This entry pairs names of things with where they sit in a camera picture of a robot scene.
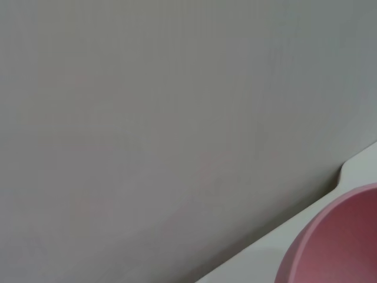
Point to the pink plastic bowl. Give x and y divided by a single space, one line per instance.
338 244

